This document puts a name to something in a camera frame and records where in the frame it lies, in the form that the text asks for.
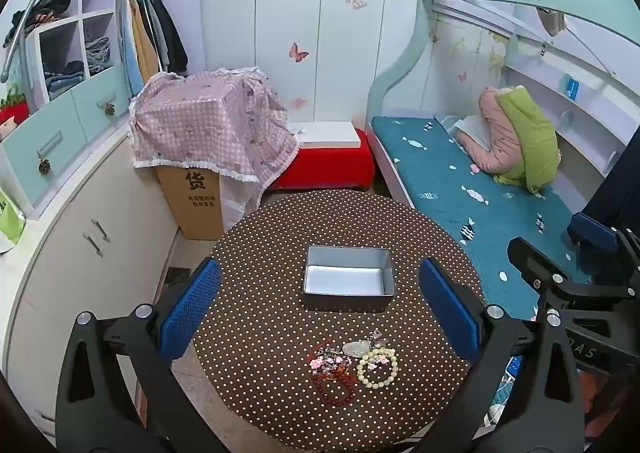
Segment red box with plant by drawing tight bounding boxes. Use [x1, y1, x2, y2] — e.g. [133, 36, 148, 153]
[0, 83, 31, 130]

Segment brown cardboard box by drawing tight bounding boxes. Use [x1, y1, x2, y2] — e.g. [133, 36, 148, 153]
[155, 160, 226, 241]

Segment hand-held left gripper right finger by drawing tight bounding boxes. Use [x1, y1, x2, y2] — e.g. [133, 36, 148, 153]
[417, 258, 586, 453]

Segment dark red bead bracelet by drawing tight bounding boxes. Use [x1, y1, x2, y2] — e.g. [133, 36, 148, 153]
[314, 375, 359, 405]

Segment dark folded clothes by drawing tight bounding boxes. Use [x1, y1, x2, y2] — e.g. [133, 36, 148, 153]
[4, 0, 73, 48]

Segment grey folded clothes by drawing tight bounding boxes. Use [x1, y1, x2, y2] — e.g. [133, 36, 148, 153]
[84, 35, 112, 77]

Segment green bag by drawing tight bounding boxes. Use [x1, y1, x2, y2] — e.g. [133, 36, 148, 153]
[0, 188, 27, 254]

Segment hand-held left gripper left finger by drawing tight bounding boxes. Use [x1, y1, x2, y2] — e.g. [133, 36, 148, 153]
[55, 257, 223, 453]

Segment red string bracelet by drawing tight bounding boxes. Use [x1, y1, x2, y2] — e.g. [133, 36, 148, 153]
[311, 364, 353, 386]

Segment black hanging jacket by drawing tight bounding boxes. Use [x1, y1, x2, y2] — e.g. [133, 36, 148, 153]
[150, 0, 189, 74]

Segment pink checked cloth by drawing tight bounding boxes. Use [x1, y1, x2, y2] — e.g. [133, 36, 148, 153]
[127, 67, 301, 198]

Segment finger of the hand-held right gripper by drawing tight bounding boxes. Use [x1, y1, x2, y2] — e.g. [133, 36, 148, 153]
[566, 212, 640, 280]
[507, 236, 640, 310]

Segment teal fish-print bed sheet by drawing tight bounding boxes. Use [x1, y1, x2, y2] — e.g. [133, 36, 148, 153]
[370, 115, 593, 414]

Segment folded jeans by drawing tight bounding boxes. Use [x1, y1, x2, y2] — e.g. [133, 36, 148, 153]
[44, 60, 86, 92]

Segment white wardrobe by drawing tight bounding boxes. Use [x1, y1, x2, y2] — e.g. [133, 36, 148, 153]
[200, 0, 426, 134]

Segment mint drawer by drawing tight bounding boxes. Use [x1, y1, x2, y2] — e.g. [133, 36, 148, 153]
[2, 105, 92, 220]
[70, 65, 132, 144]

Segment brown polka-dot tablecloth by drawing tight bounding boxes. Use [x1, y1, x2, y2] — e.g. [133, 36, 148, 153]
[192, 190, 488, 453]

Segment silver metal tin box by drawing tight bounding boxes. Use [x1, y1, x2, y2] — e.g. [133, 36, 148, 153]
[300, 245, 397, 313]

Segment silver curved metal rail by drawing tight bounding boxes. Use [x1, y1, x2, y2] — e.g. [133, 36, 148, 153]
[0, 0, 83, 84]

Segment grey hanging garment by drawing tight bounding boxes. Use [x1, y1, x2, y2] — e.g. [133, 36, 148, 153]
[142, 0, 167, 71]

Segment translucent white jade pendant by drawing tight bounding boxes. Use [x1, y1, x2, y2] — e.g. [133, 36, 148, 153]
[342, 340, 375, 359]

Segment red ottoman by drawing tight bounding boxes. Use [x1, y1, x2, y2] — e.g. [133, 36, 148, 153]
[267, 130, 375, 192]

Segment cream bead bracelet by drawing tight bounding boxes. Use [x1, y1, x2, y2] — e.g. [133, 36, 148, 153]
[356, 350, 400, 386]

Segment beige hanging cloth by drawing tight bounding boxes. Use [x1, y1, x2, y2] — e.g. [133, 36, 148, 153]
[537, 8, 567, 37]

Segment white base cabinet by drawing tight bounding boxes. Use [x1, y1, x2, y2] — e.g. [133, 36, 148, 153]
[0, 125, 181, 444]

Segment light blue hanging garment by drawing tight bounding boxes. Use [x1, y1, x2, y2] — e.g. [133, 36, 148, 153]
[116, 0, 145, 94]

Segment pink flower bead bracelet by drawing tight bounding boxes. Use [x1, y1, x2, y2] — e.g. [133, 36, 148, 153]
[308, 342, 347, 370]

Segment white flat box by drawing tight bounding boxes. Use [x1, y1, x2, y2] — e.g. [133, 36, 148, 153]
[295, 122, 360, 150]

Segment pink jacket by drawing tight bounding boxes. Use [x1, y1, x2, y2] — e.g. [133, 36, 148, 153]
[472, 85, 521, 176]

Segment folded pink green quilt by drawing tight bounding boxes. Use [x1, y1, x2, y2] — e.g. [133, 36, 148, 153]
[492, 88, 561, 194]

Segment tan hanging coat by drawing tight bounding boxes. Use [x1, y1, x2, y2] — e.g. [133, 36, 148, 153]
[127, 0, 160, 84]

